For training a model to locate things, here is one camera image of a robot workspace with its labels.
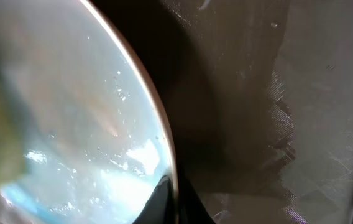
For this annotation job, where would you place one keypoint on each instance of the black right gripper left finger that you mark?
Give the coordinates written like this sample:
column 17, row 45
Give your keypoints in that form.
column 159, row 209

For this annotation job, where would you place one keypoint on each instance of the dark brown serving tray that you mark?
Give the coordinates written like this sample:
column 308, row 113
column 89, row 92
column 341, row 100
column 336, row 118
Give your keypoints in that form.
column 259, row 96

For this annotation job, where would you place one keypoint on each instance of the white plate large blue smear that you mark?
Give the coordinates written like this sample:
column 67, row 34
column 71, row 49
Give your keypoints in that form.
column 95, row 135

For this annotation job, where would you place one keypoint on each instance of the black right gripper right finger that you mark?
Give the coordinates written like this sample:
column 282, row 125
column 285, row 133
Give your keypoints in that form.
column 190, row 208

